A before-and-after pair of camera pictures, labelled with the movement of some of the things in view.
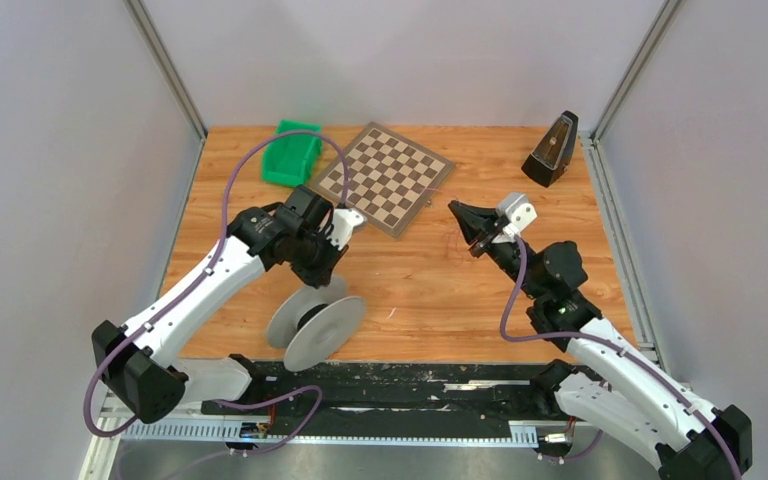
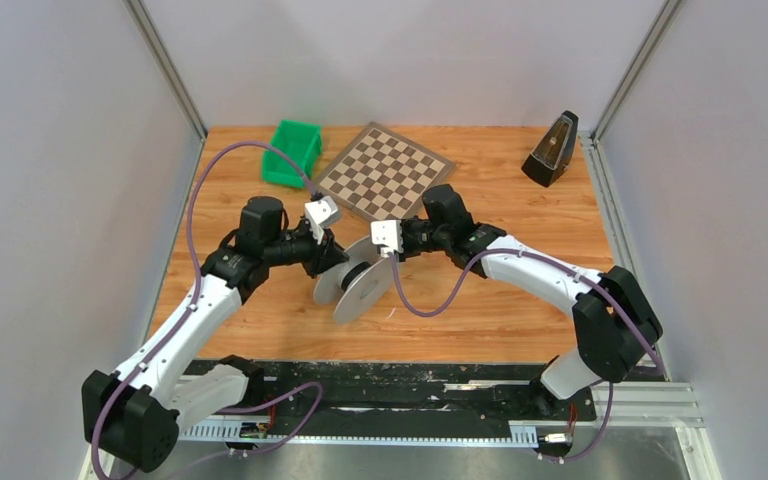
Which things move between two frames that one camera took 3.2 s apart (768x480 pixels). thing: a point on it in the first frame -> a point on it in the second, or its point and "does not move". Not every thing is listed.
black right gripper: [470, 221] -> [402, 256]
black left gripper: [321, 277] does not move
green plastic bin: [286, 160] does not move
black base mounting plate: [388, 399] does not move
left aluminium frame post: [148, 33] does not move
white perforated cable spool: [311, 323] -> [357, 286]
